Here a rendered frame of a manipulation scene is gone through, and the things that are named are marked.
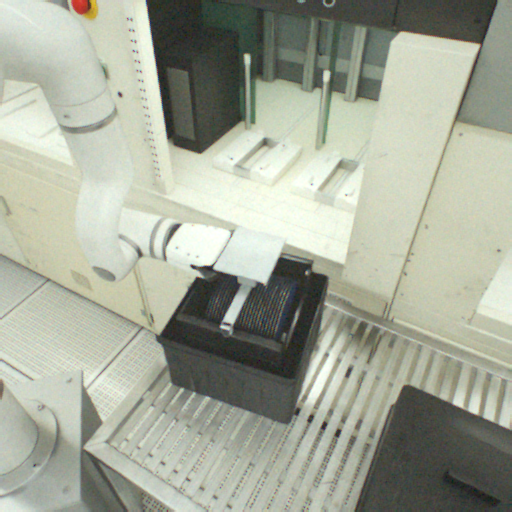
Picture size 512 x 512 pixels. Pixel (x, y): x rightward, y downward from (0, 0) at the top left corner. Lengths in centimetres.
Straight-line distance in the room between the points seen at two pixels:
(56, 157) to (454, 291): 126
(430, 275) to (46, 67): 82
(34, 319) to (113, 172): 160
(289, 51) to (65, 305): 151
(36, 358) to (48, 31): 167
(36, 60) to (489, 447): 92
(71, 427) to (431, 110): 89
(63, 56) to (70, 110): 8
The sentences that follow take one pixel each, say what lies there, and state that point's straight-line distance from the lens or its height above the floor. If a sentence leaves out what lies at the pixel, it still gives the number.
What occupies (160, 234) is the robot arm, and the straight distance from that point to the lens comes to 84.
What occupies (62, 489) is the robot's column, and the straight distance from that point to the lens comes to 99.
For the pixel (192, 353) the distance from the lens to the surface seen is 87.
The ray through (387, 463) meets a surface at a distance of 86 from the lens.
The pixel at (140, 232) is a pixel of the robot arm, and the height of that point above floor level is 109.
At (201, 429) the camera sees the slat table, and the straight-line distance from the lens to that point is 97.
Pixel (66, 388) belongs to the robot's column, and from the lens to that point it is 108.
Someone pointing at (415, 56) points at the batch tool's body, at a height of 139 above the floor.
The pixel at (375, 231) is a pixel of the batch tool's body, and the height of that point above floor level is 104.
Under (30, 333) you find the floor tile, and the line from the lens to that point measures 225.
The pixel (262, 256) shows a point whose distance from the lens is 79.
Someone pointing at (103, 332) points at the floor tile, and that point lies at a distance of 213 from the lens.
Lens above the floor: 164
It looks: 44 degrees down
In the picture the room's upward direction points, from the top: straight up
